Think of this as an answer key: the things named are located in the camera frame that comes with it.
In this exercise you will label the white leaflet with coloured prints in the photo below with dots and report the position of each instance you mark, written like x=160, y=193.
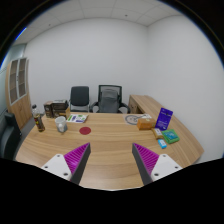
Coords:
x=77, y=118

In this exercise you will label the dark brown cardboard box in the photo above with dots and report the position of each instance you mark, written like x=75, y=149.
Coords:
x=61, y=112

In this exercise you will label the black mesh-back office chair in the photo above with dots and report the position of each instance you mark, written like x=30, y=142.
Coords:
x=109, y=88

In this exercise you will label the wooden side desk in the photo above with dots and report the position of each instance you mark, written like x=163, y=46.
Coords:
x=141, y=101

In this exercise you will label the white mug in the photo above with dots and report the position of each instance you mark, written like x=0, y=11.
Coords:
x=61, y=125

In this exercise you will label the small brown box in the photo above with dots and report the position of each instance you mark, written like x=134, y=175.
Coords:
x=48, y=110

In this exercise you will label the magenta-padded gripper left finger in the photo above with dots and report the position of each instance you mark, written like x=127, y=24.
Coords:
x=60, y=165

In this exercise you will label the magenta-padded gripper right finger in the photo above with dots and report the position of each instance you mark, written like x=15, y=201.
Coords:
x=163, y=165

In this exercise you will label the flat round red coaster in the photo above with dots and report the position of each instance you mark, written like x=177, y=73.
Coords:
x=85, y=130

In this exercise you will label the clear bottle with black cap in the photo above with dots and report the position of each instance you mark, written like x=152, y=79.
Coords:
x=38, y=120

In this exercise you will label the green box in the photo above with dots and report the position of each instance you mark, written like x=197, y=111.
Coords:
x=170, y=136

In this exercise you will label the black cardboard box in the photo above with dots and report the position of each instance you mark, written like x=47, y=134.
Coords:
x=60, y=103

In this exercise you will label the small yellow packet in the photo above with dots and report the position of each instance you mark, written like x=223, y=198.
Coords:
x=157, y=133

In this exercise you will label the orange box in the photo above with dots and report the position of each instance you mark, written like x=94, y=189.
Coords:
x=146, y=124

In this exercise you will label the wooden cabinet with glass doors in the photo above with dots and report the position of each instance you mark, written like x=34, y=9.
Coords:
x=20, y=106

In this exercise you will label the clear packet with round print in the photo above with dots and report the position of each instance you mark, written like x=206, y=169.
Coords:
x=132, y=119

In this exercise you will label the black leather armchair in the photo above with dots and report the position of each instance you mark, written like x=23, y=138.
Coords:
x=8, y=136

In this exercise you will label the small blue white box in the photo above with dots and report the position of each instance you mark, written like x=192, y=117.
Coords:
x=162, y=143

